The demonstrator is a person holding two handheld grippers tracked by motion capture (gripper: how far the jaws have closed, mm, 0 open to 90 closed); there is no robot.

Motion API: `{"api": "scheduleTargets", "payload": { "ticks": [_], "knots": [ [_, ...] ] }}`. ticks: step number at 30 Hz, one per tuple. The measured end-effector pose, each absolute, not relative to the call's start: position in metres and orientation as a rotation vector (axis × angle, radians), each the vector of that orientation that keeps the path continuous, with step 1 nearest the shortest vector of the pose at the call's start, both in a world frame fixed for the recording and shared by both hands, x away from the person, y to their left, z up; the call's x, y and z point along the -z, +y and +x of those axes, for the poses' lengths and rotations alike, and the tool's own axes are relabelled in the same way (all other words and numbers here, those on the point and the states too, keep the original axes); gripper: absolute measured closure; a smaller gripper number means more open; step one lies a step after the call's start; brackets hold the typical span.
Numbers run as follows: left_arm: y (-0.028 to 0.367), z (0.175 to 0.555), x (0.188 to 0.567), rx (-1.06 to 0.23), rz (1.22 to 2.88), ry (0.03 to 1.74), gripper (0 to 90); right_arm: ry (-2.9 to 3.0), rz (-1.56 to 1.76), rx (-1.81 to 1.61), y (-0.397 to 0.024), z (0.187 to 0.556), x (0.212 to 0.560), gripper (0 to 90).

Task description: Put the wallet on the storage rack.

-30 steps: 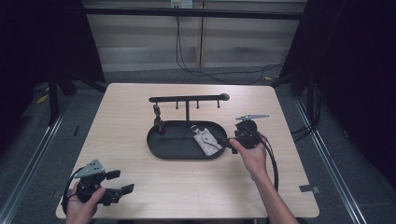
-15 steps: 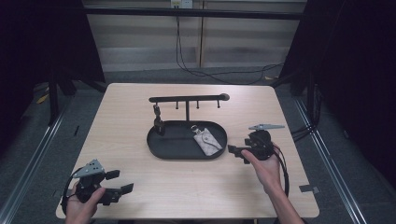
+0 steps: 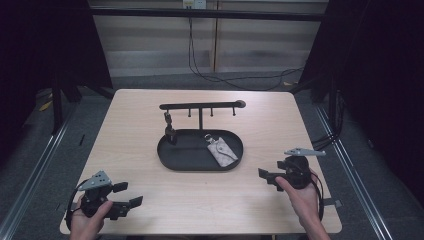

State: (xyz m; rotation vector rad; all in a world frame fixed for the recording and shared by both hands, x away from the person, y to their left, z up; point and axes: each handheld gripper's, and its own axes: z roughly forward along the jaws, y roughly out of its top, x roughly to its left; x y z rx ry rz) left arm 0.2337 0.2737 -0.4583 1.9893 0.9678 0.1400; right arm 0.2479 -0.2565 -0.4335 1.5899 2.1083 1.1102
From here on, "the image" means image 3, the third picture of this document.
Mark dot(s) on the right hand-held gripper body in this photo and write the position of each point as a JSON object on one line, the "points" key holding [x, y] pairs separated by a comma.
{"points": [[296, 171]]}

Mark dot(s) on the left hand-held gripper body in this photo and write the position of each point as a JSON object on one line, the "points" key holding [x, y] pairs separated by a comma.
{"points": [[95, 200]]}

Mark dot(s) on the grey patterned key pouch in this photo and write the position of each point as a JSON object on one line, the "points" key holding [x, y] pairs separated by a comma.
{"points": [[222, 151]]}

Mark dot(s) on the black key stand with tray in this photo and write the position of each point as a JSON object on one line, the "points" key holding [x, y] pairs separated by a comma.
{"points": [[190, 156]]}

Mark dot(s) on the black car key fob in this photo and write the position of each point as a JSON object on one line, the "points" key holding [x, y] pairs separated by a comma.
{"points": [[170, 131]]}

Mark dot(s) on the person's left hand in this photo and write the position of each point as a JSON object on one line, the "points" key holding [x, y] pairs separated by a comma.
{"points": [[86, 223]]}

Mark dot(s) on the person's right hand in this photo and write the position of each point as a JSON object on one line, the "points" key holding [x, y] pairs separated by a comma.
{"points": [[301, 203]]}

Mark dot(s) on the grey tape piece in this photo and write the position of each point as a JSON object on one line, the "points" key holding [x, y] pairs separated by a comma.
{"points": [[333, 202]]}

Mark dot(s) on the small black floor strip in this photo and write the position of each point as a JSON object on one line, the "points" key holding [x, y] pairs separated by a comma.
{"points": [[82, 140]]}

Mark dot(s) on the black metal stand leg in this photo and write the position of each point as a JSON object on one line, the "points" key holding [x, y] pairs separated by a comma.
{"points": [[57, 106]]}

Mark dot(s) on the yellow tape strip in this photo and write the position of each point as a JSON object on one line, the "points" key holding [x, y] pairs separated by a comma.
{"points": [[45, 106]]}

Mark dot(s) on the dark curtain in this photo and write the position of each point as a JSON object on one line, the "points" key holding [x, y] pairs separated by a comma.
{"points": [[46, 50], [383, 83]]}

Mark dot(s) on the black horizontal metal bar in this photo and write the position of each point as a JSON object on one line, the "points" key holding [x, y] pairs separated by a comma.
{"points": [[206, 14]]}

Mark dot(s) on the metal floor rail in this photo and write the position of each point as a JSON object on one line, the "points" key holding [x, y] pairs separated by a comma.
{"points": [[36, 173], [353, 173]]}

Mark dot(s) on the white wall outlet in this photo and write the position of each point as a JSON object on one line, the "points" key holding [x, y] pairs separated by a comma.
{"points": [[194, 4]]}

